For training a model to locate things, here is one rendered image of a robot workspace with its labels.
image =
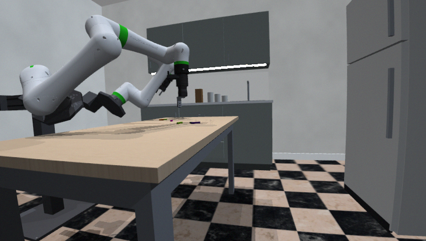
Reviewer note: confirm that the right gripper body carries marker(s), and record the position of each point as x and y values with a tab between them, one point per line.
181	72

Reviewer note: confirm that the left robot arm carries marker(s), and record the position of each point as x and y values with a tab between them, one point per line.
141	99

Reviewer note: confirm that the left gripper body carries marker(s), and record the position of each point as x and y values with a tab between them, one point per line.
165	84

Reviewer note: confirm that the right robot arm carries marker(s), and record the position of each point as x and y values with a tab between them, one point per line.
44	93

